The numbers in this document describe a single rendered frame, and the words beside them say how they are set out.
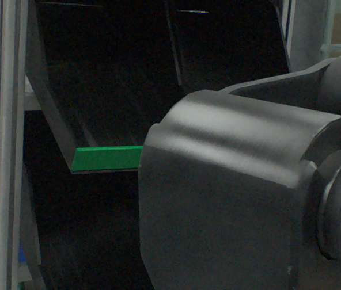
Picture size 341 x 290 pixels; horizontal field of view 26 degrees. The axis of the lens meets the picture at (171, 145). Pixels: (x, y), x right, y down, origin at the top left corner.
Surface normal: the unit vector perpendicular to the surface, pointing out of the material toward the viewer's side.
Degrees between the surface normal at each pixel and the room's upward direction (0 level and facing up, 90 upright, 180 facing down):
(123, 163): 115
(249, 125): 43
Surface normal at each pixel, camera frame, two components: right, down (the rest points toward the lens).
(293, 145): -0.40, -0.65
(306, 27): 0.28, 0.49
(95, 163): 0.39, 0.61
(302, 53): 0.32, -0.07
